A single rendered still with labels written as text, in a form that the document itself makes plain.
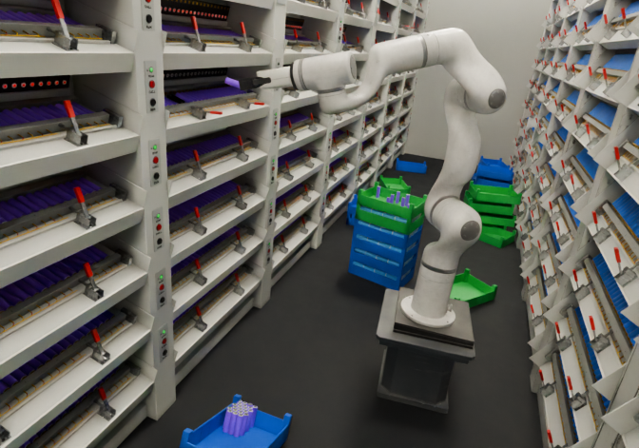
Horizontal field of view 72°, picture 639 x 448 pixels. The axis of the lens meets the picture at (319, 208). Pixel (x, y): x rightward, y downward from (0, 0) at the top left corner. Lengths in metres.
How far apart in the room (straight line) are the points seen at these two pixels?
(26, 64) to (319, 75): 0.64
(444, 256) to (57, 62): 1.15
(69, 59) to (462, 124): 1.03
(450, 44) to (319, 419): 1.23
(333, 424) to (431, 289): 0.55
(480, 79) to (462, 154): 0.23
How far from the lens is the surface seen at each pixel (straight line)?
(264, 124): 1.77
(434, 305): 1.57
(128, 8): 1.15
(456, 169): 1.41
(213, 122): 1.43
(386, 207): 2.20
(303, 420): 1.62
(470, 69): 1.33
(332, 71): 1.19
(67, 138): 1.08
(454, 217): 1.40
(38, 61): 0.99
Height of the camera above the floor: 1.18
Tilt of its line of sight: 21 degrees down
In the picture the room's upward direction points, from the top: 5 degrees clockwise
